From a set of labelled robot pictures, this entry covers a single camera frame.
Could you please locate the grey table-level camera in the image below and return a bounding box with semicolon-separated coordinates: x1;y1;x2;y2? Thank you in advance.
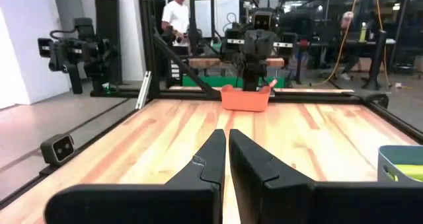
40;133;75;167

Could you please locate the grey plastic bin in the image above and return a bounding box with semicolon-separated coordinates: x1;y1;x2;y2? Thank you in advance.
377;145;423;183

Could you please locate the green panel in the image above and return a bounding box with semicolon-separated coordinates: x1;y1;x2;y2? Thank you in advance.
182;75;286;89

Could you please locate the white board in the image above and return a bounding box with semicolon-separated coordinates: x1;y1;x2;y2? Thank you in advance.
194;0;241;39

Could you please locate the orange plastic bin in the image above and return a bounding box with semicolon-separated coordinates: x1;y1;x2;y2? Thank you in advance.
220;84;272;113

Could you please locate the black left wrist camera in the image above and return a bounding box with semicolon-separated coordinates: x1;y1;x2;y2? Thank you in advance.
252;11;276;32

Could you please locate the black stand post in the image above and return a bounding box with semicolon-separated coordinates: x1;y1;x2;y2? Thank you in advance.
362;30;388;91

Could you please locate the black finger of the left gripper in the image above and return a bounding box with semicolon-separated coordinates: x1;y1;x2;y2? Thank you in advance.
260;28;295;59
221;28;261;60

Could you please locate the wooden workbench top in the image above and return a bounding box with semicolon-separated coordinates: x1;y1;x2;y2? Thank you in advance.
188;57;285;69

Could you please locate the black background robot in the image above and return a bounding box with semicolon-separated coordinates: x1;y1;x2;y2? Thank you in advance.
37;17;120;96

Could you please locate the tall black panel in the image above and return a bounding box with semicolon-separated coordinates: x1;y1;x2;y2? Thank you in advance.
95;0;122;85

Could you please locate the black aluminium table frame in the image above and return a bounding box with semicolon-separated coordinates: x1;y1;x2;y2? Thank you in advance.
0;0;423;211

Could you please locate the person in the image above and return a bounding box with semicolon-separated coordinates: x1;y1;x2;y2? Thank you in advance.
339;11;358;81
161;0;192;48

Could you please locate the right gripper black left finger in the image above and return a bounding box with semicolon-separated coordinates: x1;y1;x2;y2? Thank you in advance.
44;128;227;224

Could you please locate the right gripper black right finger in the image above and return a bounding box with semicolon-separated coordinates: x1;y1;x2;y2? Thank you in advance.
229;128;423;224

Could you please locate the yellow hanging cable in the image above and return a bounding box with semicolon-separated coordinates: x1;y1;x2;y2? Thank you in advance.
310;0;361;86
375;0;393;86

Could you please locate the silver metal strip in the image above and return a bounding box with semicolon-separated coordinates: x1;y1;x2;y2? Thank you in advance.
135;71;153;110

